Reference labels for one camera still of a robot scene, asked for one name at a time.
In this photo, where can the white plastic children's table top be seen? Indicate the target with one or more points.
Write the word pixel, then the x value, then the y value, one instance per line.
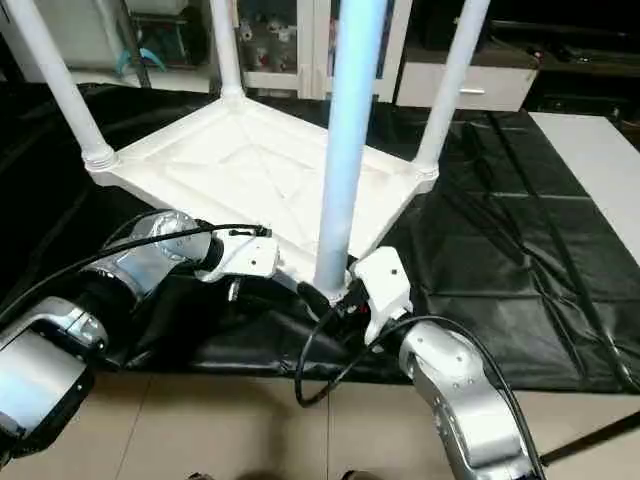
pixel 250 160

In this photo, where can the white plastic table leg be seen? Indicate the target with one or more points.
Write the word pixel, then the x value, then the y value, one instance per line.
pixel 455 80
pixel 350 140
pixel 228 50
pixel 60 80

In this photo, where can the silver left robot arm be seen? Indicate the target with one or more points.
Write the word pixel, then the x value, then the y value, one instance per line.
pixel 150 260

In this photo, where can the black plastic work mat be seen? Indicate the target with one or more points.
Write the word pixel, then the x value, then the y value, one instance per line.
pixel 520 260

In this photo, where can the white glass door cabinet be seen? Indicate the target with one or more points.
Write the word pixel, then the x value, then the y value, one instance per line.
pixel 280 82

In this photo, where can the teal plastic object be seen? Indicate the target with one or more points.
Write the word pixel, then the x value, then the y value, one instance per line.
pixel 150 58

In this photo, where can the white low drawer unit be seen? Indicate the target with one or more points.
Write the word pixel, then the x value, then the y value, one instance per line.
pixel 500 88

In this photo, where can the black metal table leg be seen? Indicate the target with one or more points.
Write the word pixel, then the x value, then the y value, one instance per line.
pixel 590 438

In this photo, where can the white side table board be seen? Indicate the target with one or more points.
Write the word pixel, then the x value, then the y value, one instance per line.
pixel 600 180

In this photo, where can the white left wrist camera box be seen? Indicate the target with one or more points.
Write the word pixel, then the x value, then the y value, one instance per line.
pixel 250 255

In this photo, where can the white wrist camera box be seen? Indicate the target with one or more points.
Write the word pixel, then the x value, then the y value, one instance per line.
pixel 250 255
pixel 380 280

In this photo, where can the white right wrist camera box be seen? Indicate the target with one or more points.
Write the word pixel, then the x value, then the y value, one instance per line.
pixel 380 280

